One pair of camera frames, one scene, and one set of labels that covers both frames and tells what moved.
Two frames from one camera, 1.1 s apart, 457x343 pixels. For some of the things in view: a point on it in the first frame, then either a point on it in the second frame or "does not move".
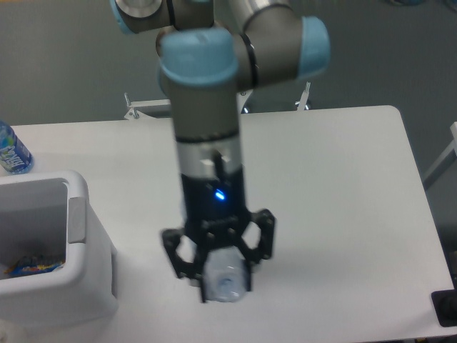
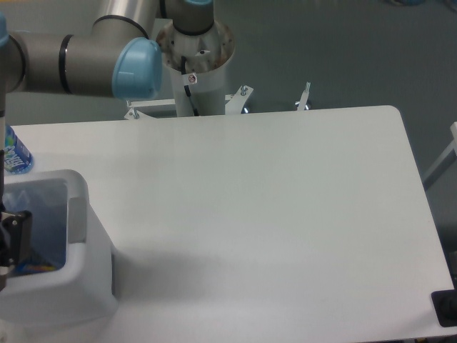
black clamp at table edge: [445, 304] does not move
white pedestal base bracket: [136, 112] does not move
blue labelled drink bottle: [15, 157] does not move
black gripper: [212, 209] → [16, 231]
